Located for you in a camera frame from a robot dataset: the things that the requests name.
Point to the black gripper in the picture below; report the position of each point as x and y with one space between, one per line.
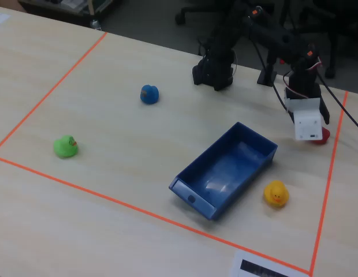
324 112

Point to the red rubber duck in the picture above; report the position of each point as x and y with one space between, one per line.
324 137

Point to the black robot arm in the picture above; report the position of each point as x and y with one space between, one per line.
271 37

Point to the yellow rubber duck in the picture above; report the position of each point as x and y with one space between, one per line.
275 194

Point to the blue plastic box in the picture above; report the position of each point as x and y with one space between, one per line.
225 173

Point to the blue rubber duck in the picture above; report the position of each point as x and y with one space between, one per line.
149 95

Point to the green rubber duck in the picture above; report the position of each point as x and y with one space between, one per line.
65 148

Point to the black office chair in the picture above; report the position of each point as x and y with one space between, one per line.
329 72

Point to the black table clamp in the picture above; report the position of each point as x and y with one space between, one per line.
267 76

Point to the orange tape strip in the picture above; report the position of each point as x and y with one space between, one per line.
109 199
52 90
331 173

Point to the white paper with black bar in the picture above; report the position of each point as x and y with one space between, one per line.
236 256

